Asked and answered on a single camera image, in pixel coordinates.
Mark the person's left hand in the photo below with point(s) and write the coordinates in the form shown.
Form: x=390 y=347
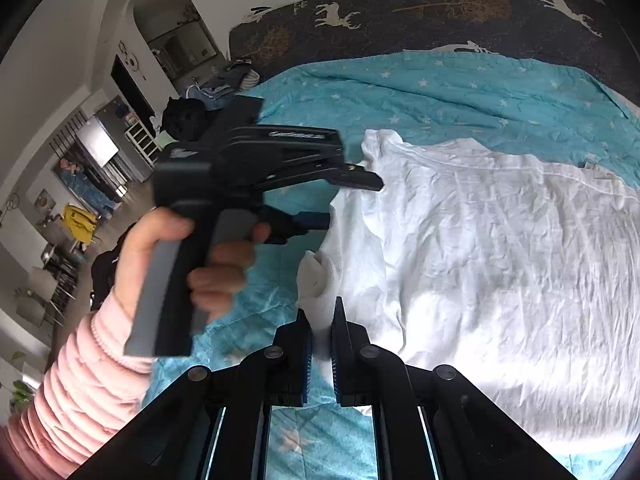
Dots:
x=145 y=240

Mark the person's left forearm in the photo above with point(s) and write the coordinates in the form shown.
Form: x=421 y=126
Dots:
x=75 y=400

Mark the yellow bag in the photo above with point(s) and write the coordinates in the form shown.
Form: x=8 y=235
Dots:
x=77 y=220

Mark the black bag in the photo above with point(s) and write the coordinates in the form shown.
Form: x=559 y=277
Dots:
x=182 y=117

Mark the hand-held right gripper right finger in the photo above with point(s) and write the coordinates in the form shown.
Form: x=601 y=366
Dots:
x=336 y=360

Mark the potted plant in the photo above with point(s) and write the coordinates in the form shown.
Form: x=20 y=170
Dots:
x=20 y=392

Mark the white shirt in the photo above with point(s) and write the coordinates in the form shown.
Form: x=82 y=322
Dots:
x=475 y=260

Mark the white flat panel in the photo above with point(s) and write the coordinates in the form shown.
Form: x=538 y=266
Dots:
x=100 y=145

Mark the pile of denim clothes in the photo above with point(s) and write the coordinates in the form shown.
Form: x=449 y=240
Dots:
x=225 y=87

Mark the dark deer print blanket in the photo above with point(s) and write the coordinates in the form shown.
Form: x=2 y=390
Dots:
x=400 y=25

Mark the teal star print blanket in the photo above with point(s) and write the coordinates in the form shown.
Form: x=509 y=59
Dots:
x=450 y=95

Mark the black backpack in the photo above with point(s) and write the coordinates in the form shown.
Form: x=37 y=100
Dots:
x=102 y=275

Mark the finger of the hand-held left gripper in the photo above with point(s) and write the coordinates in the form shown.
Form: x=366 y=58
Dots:
x=357 y=176
x=310 y=220

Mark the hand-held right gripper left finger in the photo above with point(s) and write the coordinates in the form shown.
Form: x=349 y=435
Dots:
x=306 y=360

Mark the white rack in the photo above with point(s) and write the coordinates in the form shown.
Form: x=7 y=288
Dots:
x=140 y=137

